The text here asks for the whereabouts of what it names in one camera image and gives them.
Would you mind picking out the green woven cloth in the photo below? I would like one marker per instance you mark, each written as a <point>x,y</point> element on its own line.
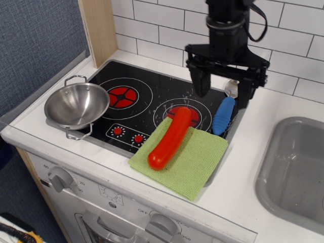
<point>192,165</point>

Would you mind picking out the white toy oven front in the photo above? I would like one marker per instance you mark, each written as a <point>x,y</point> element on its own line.
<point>90,212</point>

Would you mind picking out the red toy sausage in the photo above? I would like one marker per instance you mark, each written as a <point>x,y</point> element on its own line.
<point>172,139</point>

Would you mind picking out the yellow black object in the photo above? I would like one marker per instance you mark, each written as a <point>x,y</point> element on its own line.
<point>25,237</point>

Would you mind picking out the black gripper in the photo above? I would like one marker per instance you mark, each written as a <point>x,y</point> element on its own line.
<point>227,55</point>

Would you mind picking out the black toy stove top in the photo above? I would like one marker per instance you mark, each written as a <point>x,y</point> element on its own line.
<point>140,100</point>

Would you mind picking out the light wooden post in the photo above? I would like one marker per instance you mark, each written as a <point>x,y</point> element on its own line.
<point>98,21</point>

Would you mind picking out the grey timer knob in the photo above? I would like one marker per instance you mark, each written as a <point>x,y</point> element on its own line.
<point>59,178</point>

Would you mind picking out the grey sink basin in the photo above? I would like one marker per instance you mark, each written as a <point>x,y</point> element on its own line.
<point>290,181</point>

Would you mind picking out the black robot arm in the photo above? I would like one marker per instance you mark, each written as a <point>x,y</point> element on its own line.
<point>231,12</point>

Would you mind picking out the grey oven knob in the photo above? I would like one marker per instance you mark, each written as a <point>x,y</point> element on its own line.
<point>161,227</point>

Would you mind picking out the steel bowl with handles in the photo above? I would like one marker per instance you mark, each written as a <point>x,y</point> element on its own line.
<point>76,106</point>

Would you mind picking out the blue-handled metal spoon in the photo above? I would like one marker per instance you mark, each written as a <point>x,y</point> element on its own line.
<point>223,115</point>

